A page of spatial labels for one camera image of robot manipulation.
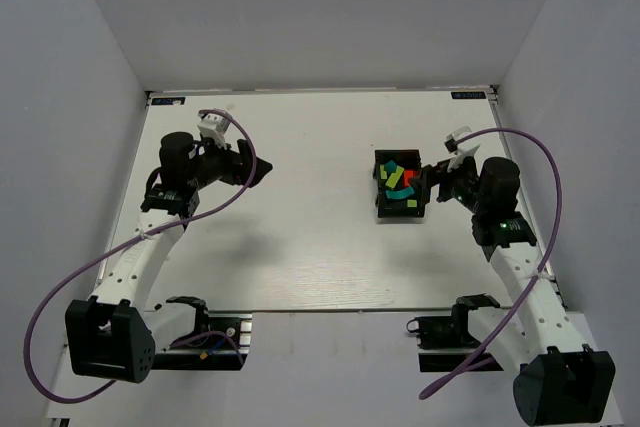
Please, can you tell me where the blue corner label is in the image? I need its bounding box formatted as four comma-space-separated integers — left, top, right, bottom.
451, 91, 486, 100
151, 97, 186, 106

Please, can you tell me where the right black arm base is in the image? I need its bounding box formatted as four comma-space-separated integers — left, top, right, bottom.
406, 294, 500, 373

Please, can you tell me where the left blue corner label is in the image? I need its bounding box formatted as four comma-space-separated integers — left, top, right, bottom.
151, 97, 186, 106

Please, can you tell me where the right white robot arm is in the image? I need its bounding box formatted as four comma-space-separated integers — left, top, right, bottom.
419, 157, 616, 426

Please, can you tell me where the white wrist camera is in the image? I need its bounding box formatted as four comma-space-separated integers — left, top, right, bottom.
445, 126, 480, 172
197, 110, 232, 148

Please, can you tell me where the purple cable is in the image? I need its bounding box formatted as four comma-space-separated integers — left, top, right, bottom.
23, 107, 259, 404
417, 127, 563, 401

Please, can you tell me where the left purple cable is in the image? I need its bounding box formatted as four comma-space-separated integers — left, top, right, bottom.
23, 107, 259, 404

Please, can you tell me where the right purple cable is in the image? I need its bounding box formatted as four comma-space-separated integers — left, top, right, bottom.
417, 127, 563, 401

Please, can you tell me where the lime green arch block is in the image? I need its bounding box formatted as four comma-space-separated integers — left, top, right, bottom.
385, 166, 404, 190

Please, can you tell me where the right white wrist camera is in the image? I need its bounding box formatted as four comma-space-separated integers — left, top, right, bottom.
445, 126, 480, 172

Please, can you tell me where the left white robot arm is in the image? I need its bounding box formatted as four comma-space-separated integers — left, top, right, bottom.
65, 132, 272, 383

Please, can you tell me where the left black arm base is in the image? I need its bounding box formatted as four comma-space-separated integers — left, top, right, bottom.
143, 296, 252, 371

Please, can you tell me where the black plastic bin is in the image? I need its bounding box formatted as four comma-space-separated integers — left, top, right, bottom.
372, 149, 425, 219

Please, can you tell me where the teal arch block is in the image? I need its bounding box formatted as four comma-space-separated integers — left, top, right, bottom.
385, 186, 415, 200

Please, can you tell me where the right blue corner label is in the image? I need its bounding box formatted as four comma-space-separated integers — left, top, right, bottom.
451, 91, 486, 100

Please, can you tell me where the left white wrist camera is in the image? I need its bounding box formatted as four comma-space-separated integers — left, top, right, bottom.
197, 110, 232, 148

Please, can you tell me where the red cube block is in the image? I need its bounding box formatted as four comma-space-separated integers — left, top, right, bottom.
403, 169, 420, 188

